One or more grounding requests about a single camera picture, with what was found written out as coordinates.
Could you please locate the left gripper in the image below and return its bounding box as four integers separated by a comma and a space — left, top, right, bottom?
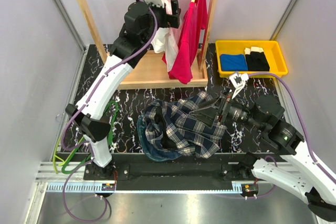
135, 0, 180, 46

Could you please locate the white pink garment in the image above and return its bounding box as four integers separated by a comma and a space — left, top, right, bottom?
150, 0, 182, 72

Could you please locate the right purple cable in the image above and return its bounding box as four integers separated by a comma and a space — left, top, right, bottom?
246, 72, 336, 183

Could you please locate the magenta pink shirt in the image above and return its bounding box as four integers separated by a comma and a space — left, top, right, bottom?
168, 0, 208, 84

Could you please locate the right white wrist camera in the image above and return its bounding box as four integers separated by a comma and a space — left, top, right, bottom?
229, 72, 249, 99

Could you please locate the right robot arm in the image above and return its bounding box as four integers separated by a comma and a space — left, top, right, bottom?
189, 95, 335, 222

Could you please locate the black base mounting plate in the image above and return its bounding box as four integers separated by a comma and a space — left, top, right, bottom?
83, 153, 264, 188

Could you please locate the folded blue cloth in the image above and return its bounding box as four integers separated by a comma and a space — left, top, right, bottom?
219, 54, 248, 71

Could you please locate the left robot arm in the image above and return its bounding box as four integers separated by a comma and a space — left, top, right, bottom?
66, 0, 181, 180

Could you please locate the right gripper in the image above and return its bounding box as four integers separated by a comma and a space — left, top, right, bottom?
188, 87, 265, 132

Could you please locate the dark green hanger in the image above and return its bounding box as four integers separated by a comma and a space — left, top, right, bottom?
61, 100, 119, 174

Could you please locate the folded black cloth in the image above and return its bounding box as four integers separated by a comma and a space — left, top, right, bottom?
244, 47, 270, 72

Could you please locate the yellow plastic tray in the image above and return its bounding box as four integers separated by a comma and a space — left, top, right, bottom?
215, 40, 288, 78

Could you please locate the purple cable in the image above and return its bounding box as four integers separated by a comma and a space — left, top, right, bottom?
60, 0, 160, 222
246, 72, 336, 183

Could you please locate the lime green hanger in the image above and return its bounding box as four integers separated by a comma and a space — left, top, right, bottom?
52, 135, 69, 174

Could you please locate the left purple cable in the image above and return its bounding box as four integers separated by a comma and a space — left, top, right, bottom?
60, 0, 160, 222

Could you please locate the blue denim skirt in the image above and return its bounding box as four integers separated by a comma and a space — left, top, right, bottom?
136, 114, 182, 162

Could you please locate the navy plaid skirt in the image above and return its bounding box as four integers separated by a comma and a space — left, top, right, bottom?
143, 91, 226, 158

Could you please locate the wooden clothes rack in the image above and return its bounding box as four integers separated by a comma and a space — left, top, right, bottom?
77, 0, 217, 90

